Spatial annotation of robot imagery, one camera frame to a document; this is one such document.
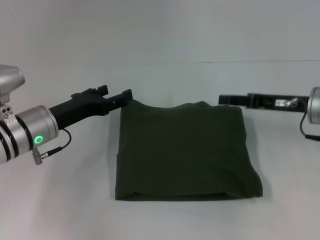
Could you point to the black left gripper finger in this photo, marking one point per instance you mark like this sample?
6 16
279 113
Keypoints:
101 90
120 100

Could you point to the dark green FREE t-shirt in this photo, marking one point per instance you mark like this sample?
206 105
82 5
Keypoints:
185 150

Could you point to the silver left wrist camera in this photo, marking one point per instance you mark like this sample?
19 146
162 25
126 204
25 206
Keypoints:
10 80

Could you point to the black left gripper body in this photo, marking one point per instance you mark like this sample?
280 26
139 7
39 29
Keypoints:
75 110

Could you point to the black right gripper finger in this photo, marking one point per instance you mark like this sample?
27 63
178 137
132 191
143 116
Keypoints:
232 100

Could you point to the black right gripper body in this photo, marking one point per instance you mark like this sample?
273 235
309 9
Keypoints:
265 102

